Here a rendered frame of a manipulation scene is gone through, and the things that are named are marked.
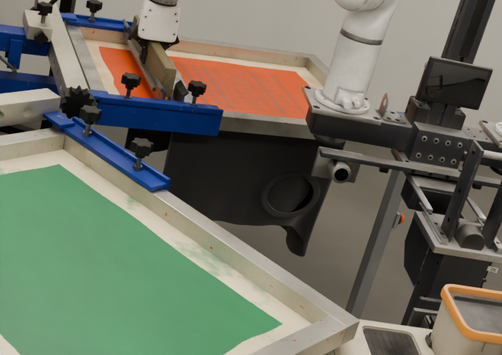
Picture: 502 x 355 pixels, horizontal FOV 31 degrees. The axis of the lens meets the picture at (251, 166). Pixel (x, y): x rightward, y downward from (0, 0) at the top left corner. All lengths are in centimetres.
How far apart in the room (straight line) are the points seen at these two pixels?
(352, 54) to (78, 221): 69
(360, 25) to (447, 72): 22
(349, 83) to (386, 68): 310
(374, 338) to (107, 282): 48
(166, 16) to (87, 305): 107
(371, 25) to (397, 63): 314
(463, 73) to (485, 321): 62
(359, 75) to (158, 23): 62
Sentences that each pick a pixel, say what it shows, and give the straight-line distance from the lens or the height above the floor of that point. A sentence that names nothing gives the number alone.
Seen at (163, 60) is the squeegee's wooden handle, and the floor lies 106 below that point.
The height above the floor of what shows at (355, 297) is 37.
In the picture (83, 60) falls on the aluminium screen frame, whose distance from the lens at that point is 234.
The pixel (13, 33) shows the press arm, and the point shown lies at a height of 104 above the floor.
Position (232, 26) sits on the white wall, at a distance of 463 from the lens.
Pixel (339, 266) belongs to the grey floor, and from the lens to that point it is 375.
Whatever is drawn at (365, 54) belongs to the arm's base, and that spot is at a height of 127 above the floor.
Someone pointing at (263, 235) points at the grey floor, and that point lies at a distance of 381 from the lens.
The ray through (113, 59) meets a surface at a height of 95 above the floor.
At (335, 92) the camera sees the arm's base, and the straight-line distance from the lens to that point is 197.
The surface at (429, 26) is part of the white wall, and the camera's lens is 508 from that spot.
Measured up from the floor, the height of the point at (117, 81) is 95.
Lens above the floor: 177
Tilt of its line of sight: 24 degrees down
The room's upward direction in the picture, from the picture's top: 15 degrees clockwise
